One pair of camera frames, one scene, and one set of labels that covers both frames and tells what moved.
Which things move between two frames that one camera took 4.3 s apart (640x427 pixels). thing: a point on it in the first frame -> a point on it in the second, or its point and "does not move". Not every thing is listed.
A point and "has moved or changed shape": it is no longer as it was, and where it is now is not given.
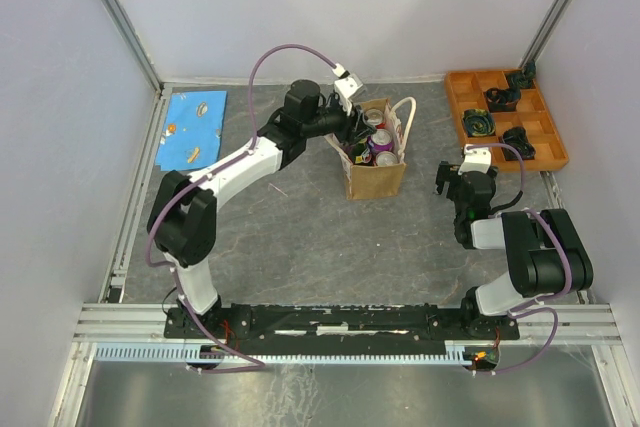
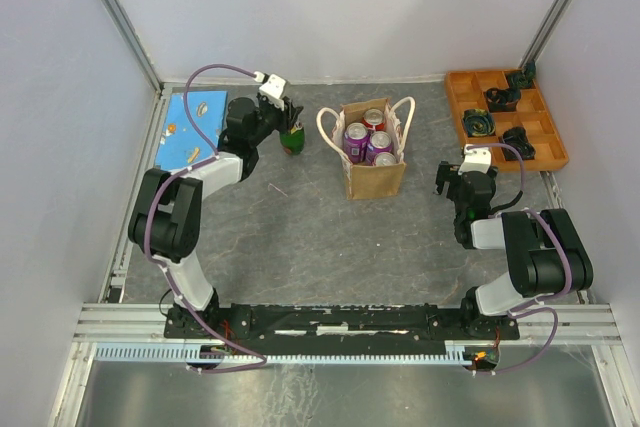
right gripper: (444, 174) does not move
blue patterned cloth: (193, 131) does not move
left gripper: (353, 125) -> (287, 116)
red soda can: (375, 118) does not move
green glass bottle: (357, 151) has moved or changed shape
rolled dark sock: (522, 79) does not move
